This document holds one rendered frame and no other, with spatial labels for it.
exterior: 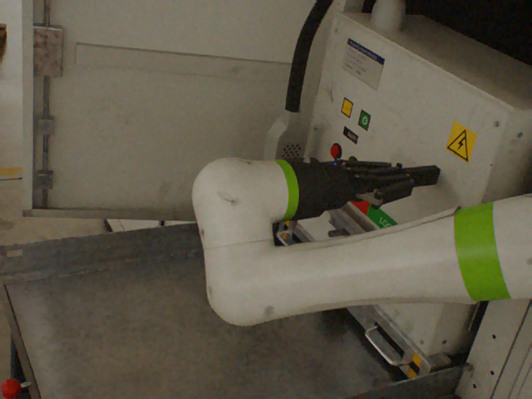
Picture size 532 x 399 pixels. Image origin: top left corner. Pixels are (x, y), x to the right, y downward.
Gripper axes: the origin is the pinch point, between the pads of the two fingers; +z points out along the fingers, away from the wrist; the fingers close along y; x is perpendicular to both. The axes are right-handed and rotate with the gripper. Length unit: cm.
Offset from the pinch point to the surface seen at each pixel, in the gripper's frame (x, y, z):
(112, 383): -38, -7, -47
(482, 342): -24.8, 15.4, 9.9
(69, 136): -20, -64, -41
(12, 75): -123, -370, 4
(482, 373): -29.6, 17.9, 9.5
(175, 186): -31, -57, -17
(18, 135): -123, -281, -9
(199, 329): -38.4, -15.7, -27.9
